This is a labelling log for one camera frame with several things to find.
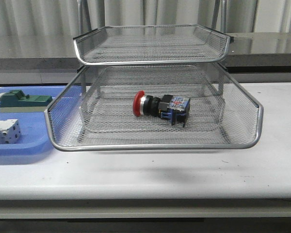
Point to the red emergency stop button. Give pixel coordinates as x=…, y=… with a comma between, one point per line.
x=174, y=109

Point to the silver mesh tray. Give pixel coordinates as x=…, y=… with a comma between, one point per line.
x=241, y=119
x=116, y=116
x=155, y=44

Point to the silver mesh bottom tray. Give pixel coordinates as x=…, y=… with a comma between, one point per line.
x=116, y=116

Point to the silver mesh top tray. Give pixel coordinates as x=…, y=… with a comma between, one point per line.
x=155, y=44

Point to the blue plastic tray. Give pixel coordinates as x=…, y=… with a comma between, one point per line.
x=32, y=138

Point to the white circuit breaker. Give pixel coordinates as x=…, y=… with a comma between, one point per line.
x=10, y=131

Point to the grey metal rack frame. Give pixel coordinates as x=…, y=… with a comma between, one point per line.
x=152, y=85

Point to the green electrical switch module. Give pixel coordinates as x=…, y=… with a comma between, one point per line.
x=16, y=101

